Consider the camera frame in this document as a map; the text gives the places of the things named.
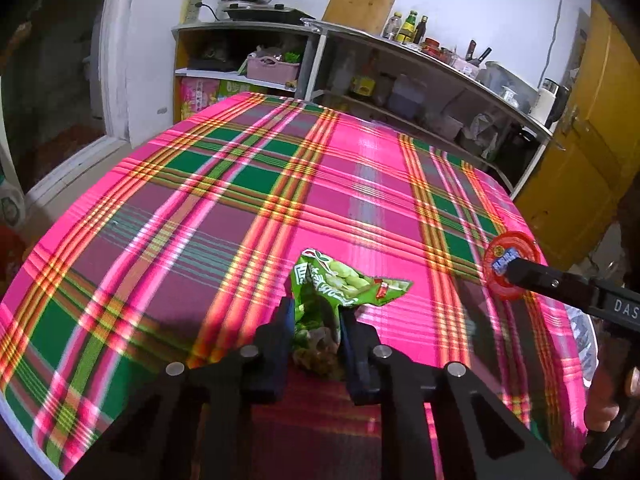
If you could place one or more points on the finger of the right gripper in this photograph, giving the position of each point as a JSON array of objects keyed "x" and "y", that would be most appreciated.
[{"x": 569, "y": 288}]

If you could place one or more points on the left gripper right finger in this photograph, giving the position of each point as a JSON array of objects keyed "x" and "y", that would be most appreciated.
[{"x": 357, "y": 341}]

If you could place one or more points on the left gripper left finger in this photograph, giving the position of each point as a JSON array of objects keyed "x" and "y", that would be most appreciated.
[{"x": 273, "y": 341}]

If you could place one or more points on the green snack bag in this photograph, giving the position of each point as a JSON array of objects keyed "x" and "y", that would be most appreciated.
[{"x": 321, "y": 287}]

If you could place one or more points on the red round plastic lid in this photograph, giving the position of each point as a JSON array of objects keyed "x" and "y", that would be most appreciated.
[{"x": 500, "y": 252}]

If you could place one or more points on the metal kitchen shelf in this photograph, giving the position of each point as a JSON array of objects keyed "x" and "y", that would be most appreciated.
[{"x": 393, "y": 85}]

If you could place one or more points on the person's right hand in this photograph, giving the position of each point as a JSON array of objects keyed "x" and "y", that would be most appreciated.
[{"x": 601, "y": 409}]

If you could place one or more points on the yellow wooden door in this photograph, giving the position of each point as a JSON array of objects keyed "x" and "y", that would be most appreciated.
[{"x": 571, "y": 198}]

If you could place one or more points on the pink plaid tablecloth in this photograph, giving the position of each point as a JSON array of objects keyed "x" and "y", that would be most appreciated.
[{"x": 184, "y": 248}]

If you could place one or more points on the white electric kettle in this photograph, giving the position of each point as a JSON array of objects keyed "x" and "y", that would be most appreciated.
[{"x": 550, "y": 102}]

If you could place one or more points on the clear plastic container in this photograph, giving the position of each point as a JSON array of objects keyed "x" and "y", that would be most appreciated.
[{"x": 509, "y": 86}]

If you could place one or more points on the pink plastic basket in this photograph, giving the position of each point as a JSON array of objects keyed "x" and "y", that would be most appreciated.
[{"x": 270, "y": 69}]

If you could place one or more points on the red lidded jar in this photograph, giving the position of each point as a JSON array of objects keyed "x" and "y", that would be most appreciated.
[{"x": 431, "y": 47}]

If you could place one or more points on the wooden side shelf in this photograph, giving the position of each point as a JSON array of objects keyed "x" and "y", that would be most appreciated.
[{"x": 210, "y": 61}]

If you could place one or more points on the dark sauce bottle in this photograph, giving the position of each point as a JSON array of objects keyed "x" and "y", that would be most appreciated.
[{"x": 420, "y": 31}]

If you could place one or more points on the green glass bottle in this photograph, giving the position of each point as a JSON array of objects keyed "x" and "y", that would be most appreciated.
[{"x": 408, "y": 28}]

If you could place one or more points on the clear plastic bottle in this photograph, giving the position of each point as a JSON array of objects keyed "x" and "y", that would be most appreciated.
[{"x": 392, "y": 26}]

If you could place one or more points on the black induction cooker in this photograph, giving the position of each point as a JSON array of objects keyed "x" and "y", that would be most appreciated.
[{"x": 267, "y": 13}]

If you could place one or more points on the wooden cutting board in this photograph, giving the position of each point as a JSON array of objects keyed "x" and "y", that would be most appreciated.
[{"x": 366, "y": 15}]

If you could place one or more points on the power strip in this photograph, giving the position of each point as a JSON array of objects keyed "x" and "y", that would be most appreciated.
[{"x": 189, "y": 11}]

